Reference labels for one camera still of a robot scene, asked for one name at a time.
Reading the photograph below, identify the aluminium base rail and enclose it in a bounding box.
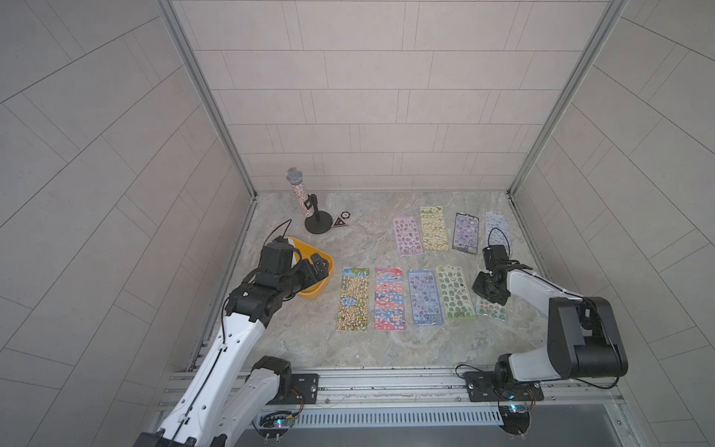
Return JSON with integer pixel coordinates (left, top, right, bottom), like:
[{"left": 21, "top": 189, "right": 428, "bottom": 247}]
[{"left": 161, "top": 365, "right": 624, "bottom": 409}]

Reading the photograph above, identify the white green sticker sheet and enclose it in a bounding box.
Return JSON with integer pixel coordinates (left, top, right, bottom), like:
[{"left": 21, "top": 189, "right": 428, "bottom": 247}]
[{"left": 475, "top": 298, "right": 508, "bottom": 321}]

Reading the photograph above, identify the light blue sticker sheet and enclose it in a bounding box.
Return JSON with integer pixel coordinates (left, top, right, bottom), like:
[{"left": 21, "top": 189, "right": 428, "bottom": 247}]
[{"left": 485, "top": 212, "right": 511, "bottom": 254}]

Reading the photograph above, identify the green dinosaur sticker sheet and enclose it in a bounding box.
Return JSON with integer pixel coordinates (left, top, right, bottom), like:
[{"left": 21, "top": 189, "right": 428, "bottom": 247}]
[{"left": 437, "top": 266, "right": 477, "bottom": 320}]

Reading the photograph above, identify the rhinestone microphone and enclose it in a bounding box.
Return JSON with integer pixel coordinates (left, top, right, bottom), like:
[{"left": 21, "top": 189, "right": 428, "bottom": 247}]
[{"left": 286, "top": 168, "right": 314, "bottom": 218}]

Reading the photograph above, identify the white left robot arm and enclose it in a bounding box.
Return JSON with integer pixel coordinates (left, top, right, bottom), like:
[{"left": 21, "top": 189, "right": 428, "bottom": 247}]
[{"left": 135, "top": 237, "right": 331, "bottom": 446}]

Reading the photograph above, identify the blue puffy sticker sheet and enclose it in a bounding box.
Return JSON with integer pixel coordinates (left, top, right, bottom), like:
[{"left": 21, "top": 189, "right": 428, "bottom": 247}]
[{"left": 408, "top": 270, "right": 444, "bottom": 326}]

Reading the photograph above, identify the red blue sticker sheet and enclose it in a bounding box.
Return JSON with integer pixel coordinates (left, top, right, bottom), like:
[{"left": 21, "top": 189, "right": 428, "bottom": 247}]
[{"left": 374, "top": 267, "right": 406, "bottom": 331}]

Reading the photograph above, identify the black microphone stand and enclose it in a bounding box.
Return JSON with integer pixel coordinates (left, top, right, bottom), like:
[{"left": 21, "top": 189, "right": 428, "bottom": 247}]
[{"left": 305, "top": 194, "right": 333, "bottom": 235}]

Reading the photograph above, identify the yellow storage box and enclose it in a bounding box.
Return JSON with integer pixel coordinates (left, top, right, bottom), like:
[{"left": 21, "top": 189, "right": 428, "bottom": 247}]
[{"left": 288, "top": 237, "right": 334, "bottom": 300}]

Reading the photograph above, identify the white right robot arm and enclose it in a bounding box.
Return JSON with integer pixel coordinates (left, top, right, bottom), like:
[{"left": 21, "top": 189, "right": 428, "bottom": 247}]
[{"left": 472, "top": 245, "right": 629, "bottom": 389}]

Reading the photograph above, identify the left circuit board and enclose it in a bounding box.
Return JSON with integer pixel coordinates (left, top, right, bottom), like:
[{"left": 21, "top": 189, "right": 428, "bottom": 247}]
[{"left": 260, "top": 411, "right": 297, "bottom": 430}]

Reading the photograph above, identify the yellow-green sticker sheet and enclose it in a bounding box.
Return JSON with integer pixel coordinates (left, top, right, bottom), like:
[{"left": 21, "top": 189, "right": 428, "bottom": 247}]
[{"left": 420, "top": 206, "right": 450, "bottom": 251}]

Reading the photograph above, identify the purple bonbon sticker sheet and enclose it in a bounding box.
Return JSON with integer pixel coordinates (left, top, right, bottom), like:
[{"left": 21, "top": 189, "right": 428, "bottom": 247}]
[{"left": 452, "top": 212, "right": 480, "bottom": 254}]

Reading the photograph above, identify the pink sticker sheet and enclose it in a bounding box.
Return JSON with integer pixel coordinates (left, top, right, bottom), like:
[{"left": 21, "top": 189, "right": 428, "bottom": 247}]
[{"left": 392, "top": 216, "right": 424, "bottom": 257}]

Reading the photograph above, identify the circuit board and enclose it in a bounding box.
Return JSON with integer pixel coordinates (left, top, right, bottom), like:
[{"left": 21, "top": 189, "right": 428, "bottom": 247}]
[
  {"left": 260, "top": 411, "right": 297, "bottom": 430},
  {"left": 499, "top": 402, "right": 531, "bottom": 423}
]

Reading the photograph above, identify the panda sticker sheet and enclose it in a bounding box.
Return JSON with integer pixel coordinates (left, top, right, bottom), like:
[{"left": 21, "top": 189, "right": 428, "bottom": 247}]
[{"left": 337, "top": 267, "right": 370, "bottom": 332}]

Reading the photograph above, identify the right circuit board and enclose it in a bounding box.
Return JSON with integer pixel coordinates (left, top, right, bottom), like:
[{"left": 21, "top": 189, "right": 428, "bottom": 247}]
[{"left": 499, "top": 402, "right": 531, "bottom": 423}]

